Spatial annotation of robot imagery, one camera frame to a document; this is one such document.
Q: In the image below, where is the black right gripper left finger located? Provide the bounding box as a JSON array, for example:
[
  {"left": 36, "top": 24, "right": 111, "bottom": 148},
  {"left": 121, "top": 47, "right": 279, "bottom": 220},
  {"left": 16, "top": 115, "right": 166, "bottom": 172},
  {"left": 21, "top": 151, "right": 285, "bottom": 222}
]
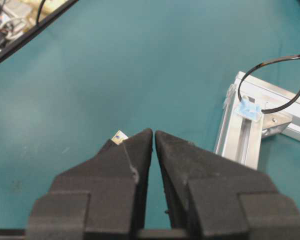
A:
[{"left": 27, "top": 128, "right": 153, "bottom": 240}]

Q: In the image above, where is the aluminium extrusion frame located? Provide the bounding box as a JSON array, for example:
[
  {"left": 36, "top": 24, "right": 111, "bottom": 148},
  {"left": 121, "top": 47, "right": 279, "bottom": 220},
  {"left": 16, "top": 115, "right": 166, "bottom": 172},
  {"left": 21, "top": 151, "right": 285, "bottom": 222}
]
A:
[{"left": 214, "top": 71, "right": 300, "bottom": 169}]

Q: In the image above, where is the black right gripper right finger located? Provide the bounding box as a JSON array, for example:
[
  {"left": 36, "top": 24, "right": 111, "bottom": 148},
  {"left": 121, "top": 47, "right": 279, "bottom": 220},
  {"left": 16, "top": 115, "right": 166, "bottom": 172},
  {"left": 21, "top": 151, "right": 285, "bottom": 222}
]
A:
[{"left": 155, "top": 131, "right": 300, "bottom": 240}]

